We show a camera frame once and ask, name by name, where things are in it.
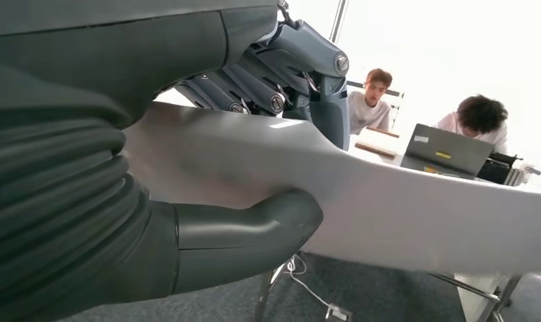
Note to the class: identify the white workbench with chrome legs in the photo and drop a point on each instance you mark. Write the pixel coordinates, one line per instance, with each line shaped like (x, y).
(475, 297)

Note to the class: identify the black bag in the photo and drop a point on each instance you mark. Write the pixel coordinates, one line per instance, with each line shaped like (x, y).
(497, 171)

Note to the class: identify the grey laptop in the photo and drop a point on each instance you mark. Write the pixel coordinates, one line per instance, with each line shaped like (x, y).
(448, 151)

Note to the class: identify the person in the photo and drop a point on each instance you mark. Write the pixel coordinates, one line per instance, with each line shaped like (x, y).
(368, 113)
(481, 115)

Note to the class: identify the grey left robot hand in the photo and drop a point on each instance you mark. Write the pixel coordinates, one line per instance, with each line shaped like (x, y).
(97, 44)

